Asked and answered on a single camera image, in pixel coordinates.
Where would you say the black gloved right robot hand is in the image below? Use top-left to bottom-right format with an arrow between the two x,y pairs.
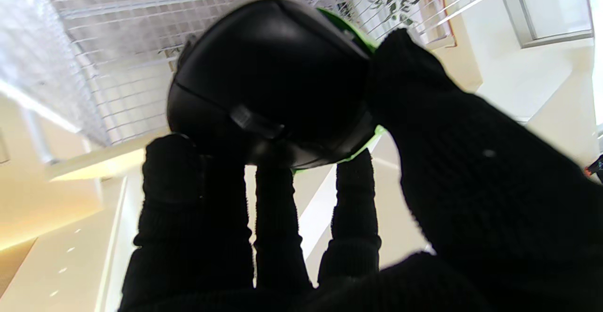
118,28 -> 603,312

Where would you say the black green computer mouse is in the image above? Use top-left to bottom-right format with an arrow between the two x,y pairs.
166,0 -> 384,176

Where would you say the small green plant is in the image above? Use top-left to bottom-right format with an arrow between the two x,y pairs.
370,0 -> 420,25

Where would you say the wooden top wire organizer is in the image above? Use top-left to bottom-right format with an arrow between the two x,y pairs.
33,0 -> 533,145

